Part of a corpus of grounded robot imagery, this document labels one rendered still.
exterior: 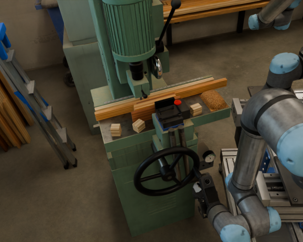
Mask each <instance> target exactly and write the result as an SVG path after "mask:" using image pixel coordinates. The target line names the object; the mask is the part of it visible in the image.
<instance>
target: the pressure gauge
mask: <svg viewBox="0 0 303 242"><path fill-rule="evenodd" d="M202 157H203V159H204V161H205V162H206V163H210V162H212V161H214V160H215V158H216V155H215V153H214V152H213V151H212V150H208V151H206V152H205V153H204V154H203V156H202ZM210 158H211V159H210Z"/></svg>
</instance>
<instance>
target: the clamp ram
mask: <svg viewBox="0 0 303 242"><path fill-rule="evenodd" d="M174 101H175V98H174V97H170V98H166V99H163V100H159V101H155V102H154V104H155V110H156V109H160V108H163V107H167V106H171V105H174Z"/></svg>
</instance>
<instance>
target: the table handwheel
mask: <svg viewBox="0 0 303 242"><path fill-rule="evenodd" d="M151 147H152V149H153V152H154V154H152V155H150V156H149V157H147V158H146V159H145V160H144V161H143V162H142V163H141V164H140V165H139V166H138V168H137V170H136V171H135V174H134V180H133V181H134V185H135V187H136V189H137V190H138V191H139V192H140V193H142V194H144V195H147V196H162V195H167V194H171V193H173V192H176V191H178V190H180V189H181V188H183V187H184V186H186V185H187V184H188V183H190V182H191V181H192V180H193V178H194V177H195V174H194V172H193V169H192V170H191V172H190V173H189V174H188V176H187V177H186V178H184V179H183V180H182V181H179V180H178V179H177V178H176V177H175V176H176V173H175V171H174V167H175V165H176V164H177V163H178V161H179V160H180V159H181V157H182V156H183V155H188V156H190V157H191V158H192V159H193V167H196V168H197V169H198V170H199V168H200V158H199V156H198V155H197V153H196V152H195V151H193V150H192V149H190V148H186V147H181V146H176V147H169V148H166V149H162V150H160V151H157V149H156V147H155V144H154V142H152V143H151ZM172 154H178V156H177V157H176V159H175V160H174V161H173V163H172V164H171V165H169V164H168V163H167V161H166V159H165V156H168V155H172ZM156 160H157V161H158V163H159V165H160V170H159V173H157V174H154V175H151V176H148V177H144V178H141V176H142V174H143V172H144V170H145V169H146V168H147V167H148V166H149V165H150V164H151V163H153V162H155V161H156ZM160 177H162V179H163V181H166V182H169V181H171V180H173V181H174V182H175V183H176V184H175V185H173V186H171V187H168V188H165V189H160V190H151V189H147V188H145V187H143V186H142V184H141V182H145V181H148V180H151V179H155V178H160Z"/></svg>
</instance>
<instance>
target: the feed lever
mask: <svg viewBox="0 0 303 242"><path fill-rule="evenodd" d="M171 6H172V9H171V11H170V14H169V16H168V18H167V21H166V23H165V25H164V28H163V30H162V33H161V35H160V38H159V40H156V41H155V46H156V51H155V53H154V54H157V53H162V52H164V44H163V41H162V39H163V37H164V34H165V32H166V30H167V28H168V26H169V23H170V21H171V19H172V17H173V14H174V12H175V10H176V9H178V8H179V7H180V6H181V0H172V1H171Z"/></svg>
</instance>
